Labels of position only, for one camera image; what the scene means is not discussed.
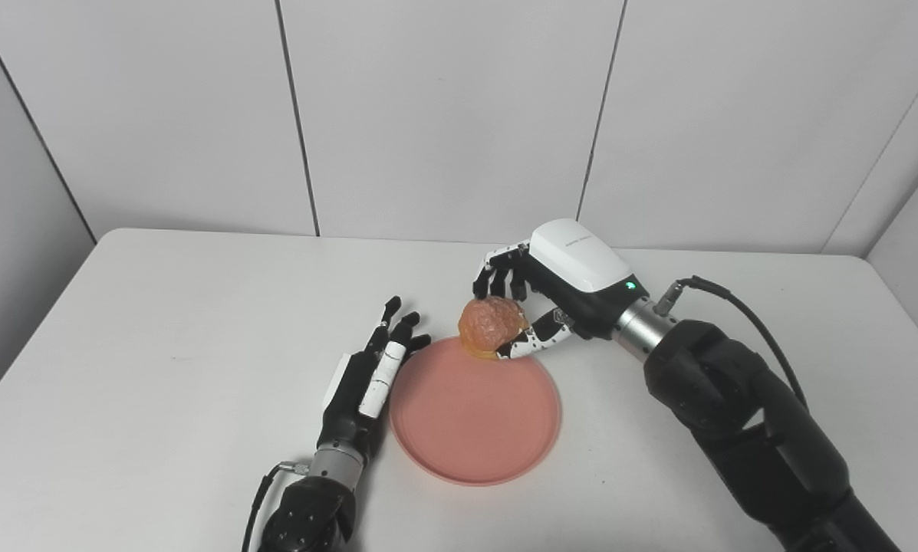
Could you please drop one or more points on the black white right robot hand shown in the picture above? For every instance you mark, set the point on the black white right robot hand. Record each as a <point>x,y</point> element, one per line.
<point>581,268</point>

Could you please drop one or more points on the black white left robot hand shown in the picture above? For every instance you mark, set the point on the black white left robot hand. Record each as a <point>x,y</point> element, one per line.
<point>351,406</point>

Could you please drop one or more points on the pink round plate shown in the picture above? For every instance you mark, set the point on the pink round plate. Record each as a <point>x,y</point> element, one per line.
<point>474,418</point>

